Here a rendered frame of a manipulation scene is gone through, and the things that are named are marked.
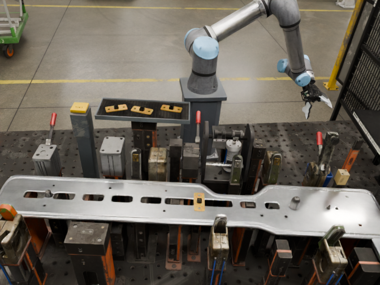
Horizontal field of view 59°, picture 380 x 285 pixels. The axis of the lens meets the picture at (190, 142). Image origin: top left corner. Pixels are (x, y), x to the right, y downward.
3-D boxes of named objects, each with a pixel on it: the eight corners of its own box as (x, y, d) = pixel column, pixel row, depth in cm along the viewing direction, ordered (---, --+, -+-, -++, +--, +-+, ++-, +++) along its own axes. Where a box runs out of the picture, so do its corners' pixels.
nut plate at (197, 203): (204, 211, 115) (204, 208, 115) (194, 211, 115) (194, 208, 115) (204, 193, 122) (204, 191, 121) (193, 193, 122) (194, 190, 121)
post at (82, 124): (83, 191, 159) (68, 115, 132) (87, 180, 165) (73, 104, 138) (99, 192, 159) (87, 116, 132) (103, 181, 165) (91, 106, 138)
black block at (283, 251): (257, 309, 120) (275, 263, 102) (253, 280, 129) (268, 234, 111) (279, 309, 121) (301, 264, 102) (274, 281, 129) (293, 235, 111)
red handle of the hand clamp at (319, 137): (318, 169, 126) (314, 130, 131) (315, 171, 128) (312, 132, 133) (328, 170, 126) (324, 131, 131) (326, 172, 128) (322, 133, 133)
